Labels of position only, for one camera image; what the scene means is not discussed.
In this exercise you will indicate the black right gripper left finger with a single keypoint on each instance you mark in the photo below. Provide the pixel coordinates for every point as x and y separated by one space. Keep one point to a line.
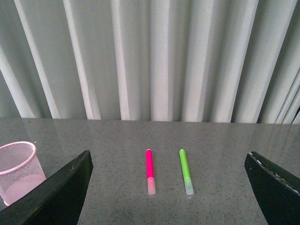
57 201

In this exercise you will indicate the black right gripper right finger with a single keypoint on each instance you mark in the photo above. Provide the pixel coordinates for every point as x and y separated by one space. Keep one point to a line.
276 190

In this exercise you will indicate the pink highlighter pen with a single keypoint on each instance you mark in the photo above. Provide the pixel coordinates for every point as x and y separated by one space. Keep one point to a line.
150 172

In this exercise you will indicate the pink mesh pen cup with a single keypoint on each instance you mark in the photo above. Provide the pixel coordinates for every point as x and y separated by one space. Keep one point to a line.
20 171

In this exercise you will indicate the green highlighter pen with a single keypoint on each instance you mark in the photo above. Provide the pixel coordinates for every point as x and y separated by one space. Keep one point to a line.
186 173

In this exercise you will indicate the white pleated curtain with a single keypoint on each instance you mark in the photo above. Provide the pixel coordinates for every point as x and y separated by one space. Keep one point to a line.
160 60

